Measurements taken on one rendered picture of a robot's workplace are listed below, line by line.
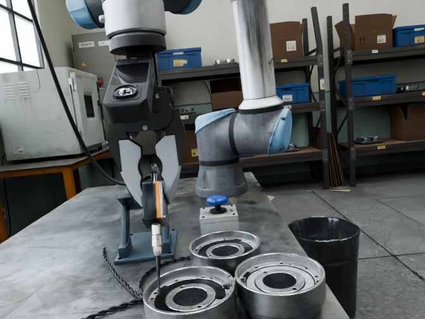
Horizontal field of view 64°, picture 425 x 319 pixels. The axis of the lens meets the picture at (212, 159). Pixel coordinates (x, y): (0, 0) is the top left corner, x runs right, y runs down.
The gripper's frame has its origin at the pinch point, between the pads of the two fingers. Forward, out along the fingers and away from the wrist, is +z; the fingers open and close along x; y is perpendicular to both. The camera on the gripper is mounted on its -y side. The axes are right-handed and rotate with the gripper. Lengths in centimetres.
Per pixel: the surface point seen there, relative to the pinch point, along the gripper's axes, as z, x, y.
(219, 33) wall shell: -101, -50, 397
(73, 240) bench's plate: 13.4, 21.1, 25.6
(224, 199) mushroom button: 6.3, -10.2, 18.0
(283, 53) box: -63, -112, 342
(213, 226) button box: 10.4, -7.7, 16.0
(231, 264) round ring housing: 10.1, -9.1, -0.6
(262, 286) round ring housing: 10.3, -12.0, -6.7
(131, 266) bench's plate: 13.3, 6.4, 9.5
